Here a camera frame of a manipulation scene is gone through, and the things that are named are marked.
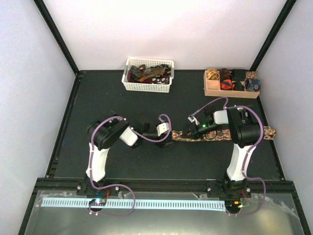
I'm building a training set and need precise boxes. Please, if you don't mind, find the white plastic basket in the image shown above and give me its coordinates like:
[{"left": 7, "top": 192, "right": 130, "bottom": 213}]
[{"left": 121, "top": 57, "right": 175, "bottom": 93}]

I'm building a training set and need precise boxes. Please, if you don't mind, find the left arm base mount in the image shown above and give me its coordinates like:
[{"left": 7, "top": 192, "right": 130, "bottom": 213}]
[{"left": 76, "top": 181, "right": 122, "bottom": 198}]

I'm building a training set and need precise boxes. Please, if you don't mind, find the wooden compartment tray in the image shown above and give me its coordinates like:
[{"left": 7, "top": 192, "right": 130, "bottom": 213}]
[{"left": 203, "top": 70, "right": 260, "bottom": 99}]

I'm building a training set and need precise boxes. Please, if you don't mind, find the pile of ties in basket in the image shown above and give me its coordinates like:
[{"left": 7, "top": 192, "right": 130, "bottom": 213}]
[{"left": 127, "top": 64, "right": 171, "bottom": 85}]

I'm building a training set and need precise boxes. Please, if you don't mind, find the right black frame post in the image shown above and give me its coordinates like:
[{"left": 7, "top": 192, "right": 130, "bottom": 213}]
[{"left": 249, "top": 0, "right": 297, "bottom": 71}]

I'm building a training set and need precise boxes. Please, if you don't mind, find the purple cable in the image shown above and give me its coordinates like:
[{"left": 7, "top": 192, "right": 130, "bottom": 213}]
[
  {"left": 192, "top": 96, "right": 267, "bottom": 217},
  {"left": 88, "top": 113, "right": 172, "bottom": 217}
]

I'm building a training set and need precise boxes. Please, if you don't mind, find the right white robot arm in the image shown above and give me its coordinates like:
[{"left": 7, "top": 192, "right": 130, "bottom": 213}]
[{"left": 213, "top": 106, "right": 264, "bottom": 197}]

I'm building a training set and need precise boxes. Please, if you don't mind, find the orange blue rolled tie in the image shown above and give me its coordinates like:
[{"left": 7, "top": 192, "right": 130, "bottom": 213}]
[{"left": 220, "top": 79, "right": 233, "bottom": 91}]

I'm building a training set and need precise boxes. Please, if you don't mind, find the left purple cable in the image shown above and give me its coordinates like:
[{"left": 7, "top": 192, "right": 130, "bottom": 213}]
[{"left": 88, "top": 113, "right": 172, "bottom": 217}]

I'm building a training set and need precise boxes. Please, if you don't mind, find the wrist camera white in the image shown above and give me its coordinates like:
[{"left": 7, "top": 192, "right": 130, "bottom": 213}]
[
  {"left": 188, "top": 115, "right": 199, "bottom": 125},
  {"left": 156, "top": 122, "right": 170, "bottom": 137}
]

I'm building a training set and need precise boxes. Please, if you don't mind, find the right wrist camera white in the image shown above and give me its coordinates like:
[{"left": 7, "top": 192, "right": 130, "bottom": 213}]
[{"left": 188, "top": 115, "right": 199, "bottom": 125}]

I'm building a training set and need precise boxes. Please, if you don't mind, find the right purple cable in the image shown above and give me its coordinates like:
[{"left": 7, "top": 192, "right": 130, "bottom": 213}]
[{"left": 192, "top": 96, "right": 267, "bottom": 217}]

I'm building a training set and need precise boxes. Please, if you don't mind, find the white slotted cable duct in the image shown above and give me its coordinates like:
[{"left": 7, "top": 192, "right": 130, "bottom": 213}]
[{"left": 41, "top": 198, "right": 225, "bottom": 212}]

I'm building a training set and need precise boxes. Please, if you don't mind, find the blue patterned rolled tie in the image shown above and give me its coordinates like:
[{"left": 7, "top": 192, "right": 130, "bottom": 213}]
[{"left": 245, "top": 79, "right": 261, "bottom": 92}]

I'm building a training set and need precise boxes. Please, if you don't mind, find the paisley patterned necktie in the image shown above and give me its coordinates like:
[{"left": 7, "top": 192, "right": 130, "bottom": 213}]
[{"left": 172, "top": 126, "right": 277, "bottom": 142}]

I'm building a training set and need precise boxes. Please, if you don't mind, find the left black frame post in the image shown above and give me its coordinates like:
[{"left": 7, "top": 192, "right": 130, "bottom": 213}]
[{"left": 33, "top": 0, "right": 79, "bottom": 75}]

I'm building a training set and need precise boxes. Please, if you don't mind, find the brown patterned rolled tie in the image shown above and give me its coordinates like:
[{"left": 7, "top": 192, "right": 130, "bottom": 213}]
[{"left": 246, "top": 71, "right": 257, "bottom": 79}]

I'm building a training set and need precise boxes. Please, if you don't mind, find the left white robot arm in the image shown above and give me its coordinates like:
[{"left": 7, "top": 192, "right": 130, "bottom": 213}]
[{"left": 86, "top": 111, "right": 172, "bottom": 195}]

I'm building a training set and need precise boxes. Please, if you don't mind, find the black rolled tie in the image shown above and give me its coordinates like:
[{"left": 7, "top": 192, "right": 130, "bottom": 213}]
[
  {"left": 233, "top": 81, "right": 245, "bottom": 91},
  {"left": 231, "top": 69, "right": 247, "bottom": 82}
]

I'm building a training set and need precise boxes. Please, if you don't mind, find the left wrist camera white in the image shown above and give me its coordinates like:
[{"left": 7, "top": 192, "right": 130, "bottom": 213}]
[{"left": 156, "top": 122, "right": 170, "bottom": 137}]

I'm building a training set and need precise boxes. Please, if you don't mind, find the dark red rolled tie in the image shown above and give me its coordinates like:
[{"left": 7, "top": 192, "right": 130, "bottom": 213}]
[{"left": 219, "top": 68, "right": 233, "bottom": 81}]

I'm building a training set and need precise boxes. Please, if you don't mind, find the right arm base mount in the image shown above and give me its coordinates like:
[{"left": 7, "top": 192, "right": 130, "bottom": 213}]
[{"left": 206, "top": 180, "right": 251, "bottom": 199}]

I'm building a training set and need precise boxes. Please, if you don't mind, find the black frame post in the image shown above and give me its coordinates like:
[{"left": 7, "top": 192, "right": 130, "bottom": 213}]
[
  {"left": 33, "top": 0, "right": 79, "bottom": 75},
  {"left": 249, "top": 0, "right": 297, "bottom": 71}
]

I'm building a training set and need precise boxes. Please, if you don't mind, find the black rolled tie front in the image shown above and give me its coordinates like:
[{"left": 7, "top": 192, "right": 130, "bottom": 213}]
[{"left": 233, "top": 81, "right": 245, "bottom": 91}]

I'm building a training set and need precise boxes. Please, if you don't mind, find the clear acrylic sheet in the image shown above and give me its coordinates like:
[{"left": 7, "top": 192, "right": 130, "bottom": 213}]
[{"left": 19, "top": 190, "right": 305, "bottom": 235}]

